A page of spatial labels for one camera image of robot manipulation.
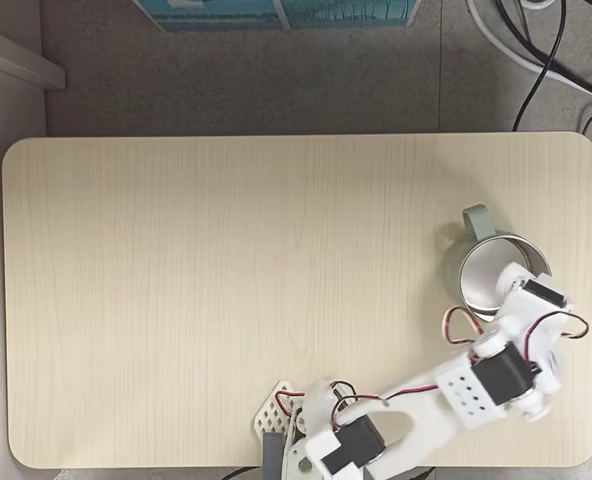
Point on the green mug steel interior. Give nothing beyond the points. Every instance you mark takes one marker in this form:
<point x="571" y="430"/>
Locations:
<point x="481" y="265"/>

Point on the teal printed box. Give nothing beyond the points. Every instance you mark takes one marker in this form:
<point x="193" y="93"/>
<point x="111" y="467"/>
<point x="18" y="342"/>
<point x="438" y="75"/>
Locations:
<point x="211" y="12"/>
<point x="351" y="11"/>

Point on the white ledge board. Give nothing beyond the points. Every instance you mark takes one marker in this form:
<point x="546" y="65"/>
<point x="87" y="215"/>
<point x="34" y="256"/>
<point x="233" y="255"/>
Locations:
<point x="21" y="55"/>

